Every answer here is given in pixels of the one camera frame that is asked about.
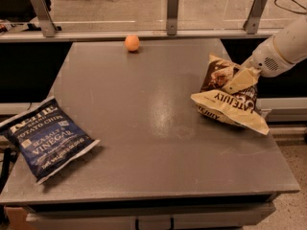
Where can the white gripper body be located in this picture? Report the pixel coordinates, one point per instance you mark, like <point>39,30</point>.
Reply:
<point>266,58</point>

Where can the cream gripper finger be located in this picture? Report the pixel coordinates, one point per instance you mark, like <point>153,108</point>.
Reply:
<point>247,63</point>
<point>244,79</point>

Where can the brown Late July chip bag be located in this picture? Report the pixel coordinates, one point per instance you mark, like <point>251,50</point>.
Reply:
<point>236,109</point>

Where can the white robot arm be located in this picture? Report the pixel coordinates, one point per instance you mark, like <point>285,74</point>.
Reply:
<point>292,42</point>

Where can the blue Kettle chip bag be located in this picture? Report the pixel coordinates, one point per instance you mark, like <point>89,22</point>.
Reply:
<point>47,138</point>

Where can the orange fruit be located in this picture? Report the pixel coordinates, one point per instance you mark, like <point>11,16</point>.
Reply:
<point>132,42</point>

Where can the grey table drawer front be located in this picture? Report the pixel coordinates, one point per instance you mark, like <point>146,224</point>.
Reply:
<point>207,217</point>

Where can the right metal bracket post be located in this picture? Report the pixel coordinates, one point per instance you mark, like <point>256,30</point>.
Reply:
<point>253,21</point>

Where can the metal bracket post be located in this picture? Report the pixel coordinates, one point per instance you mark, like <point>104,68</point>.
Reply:
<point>46,24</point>
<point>253,21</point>
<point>172,12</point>

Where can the grey metal rail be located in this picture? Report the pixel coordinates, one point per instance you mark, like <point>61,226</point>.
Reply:
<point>60,36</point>

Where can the middle metal bracket post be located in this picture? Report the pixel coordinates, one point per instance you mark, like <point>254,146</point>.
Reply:
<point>172,12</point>

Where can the left metal bracket post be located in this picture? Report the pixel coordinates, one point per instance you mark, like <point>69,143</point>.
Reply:
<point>46,24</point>

